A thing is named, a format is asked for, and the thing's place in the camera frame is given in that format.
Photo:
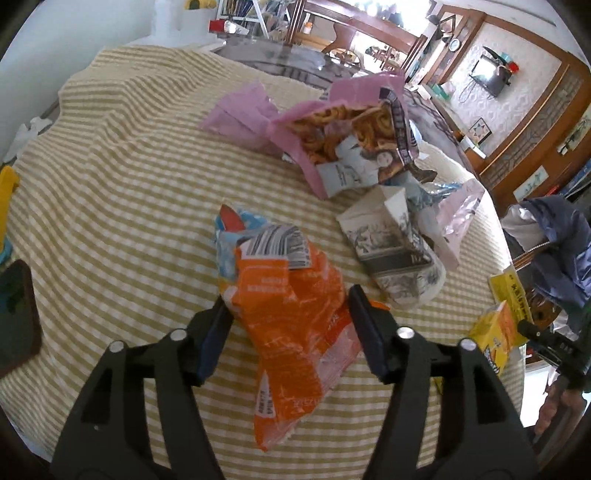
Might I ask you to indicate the yellow iced tea carton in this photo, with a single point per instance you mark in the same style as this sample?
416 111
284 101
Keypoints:
495 334

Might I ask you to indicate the yellow checkered table cloth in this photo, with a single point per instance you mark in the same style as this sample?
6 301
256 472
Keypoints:
114 216

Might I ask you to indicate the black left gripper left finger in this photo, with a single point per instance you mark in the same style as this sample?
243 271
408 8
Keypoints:
136 416

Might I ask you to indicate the white metal shelf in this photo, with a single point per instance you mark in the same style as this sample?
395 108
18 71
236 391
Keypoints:
267 19

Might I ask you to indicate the blue jacket on chair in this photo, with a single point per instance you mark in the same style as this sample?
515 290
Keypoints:
561 272

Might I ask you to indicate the pink plastic bag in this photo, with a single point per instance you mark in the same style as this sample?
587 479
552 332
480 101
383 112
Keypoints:
248 118

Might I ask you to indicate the wooden dining chair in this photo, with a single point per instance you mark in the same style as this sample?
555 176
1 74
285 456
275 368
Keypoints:
347 20

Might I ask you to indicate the orange snack wrapper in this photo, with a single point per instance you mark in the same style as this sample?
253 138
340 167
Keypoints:
292 303

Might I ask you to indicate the pretzel snack bag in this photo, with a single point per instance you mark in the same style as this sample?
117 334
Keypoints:
357 146

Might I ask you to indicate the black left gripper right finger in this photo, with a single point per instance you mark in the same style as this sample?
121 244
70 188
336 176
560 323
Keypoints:
480 432

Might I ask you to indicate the wooden tv cabinet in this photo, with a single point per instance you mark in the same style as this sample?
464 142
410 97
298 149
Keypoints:
459 129

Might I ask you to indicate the light pink foil wrapper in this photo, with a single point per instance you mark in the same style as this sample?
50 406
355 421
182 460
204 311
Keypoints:
443 214

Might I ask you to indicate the round wall clock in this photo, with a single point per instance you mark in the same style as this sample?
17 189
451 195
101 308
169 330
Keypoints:
454 45

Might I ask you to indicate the wall mounted television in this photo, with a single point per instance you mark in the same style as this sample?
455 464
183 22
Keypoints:
491 75

